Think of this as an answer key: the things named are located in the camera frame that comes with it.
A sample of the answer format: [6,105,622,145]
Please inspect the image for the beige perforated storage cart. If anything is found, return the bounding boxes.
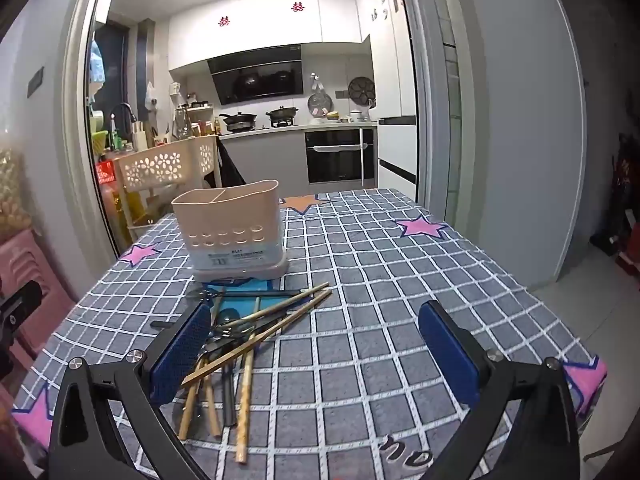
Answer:
[115,136,219,241]

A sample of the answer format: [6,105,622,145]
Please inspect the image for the black range hood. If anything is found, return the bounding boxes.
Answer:
[207,45,305,106]

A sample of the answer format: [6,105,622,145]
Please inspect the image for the red plastic basket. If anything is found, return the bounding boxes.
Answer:
[95,159,119,186]

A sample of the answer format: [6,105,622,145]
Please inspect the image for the black lidded pot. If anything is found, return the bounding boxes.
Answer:
[265,105,299,126]

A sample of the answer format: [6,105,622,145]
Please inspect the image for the black kitchen faucet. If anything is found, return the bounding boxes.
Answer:
[110,103,137,128]

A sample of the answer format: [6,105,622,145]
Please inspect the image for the pink plastic stool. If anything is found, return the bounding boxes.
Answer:
[0,232,77,361]

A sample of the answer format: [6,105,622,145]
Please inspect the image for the white upper kitchen cabinets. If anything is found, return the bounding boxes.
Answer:
[167,0,363,72]

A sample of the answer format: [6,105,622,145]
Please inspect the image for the dark hanging cloth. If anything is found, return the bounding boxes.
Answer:
[217,141,247,189]

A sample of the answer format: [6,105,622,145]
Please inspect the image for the black wok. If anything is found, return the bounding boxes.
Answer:
[219,112,259,132]

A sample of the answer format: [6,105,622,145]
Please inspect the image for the beige plastic utensil holder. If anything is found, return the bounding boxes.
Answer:
[171,179,291,283]

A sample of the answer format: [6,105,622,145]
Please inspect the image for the black handled utensil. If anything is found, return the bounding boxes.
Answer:
[222,357,238,428]
[187,288,302,300]

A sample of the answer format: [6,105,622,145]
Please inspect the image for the round dark wall rack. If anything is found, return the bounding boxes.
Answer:
[348,75,376,104]

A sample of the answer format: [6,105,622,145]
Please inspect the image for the grey kitchen counter cabinet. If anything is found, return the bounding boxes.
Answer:
[218,121,379,196]

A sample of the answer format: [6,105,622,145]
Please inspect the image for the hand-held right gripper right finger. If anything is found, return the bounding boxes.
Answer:
[419,300,583,480]

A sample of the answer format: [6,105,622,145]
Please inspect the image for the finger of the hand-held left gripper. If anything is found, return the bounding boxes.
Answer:
[0,280,44,361]

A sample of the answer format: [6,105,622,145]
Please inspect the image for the clear plastic bag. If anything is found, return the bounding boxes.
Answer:
[0,147,34,242]

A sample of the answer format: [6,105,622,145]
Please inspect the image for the white refrigerator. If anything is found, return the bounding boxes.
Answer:
[360,0,419,202]

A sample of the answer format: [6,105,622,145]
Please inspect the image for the black built-in oven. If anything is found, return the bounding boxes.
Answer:
[304,128,376,185]

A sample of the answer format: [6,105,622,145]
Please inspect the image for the yellow oil bottle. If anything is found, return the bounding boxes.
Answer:
[102,183,127,241]

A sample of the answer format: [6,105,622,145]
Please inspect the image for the grey checked star tablecloth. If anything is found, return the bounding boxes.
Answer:
[10,187,608,480]

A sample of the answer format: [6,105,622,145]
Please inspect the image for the dark red clutter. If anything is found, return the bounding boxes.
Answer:
[589,131,640,277]

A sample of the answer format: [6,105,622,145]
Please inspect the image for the dark spoon black handle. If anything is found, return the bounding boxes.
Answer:
[200,330,251,361]
[220,306,251,333]

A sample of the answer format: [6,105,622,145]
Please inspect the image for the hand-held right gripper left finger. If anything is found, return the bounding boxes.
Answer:
[47,301,213,480]

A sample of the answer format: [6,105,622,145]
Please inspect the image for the wooden chopstick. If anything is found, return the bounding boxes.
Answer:
[235,296,262,465]
[178,290,223,440]
[215,282,331,333]
[181,290,333,387]
[204,380,222,437]

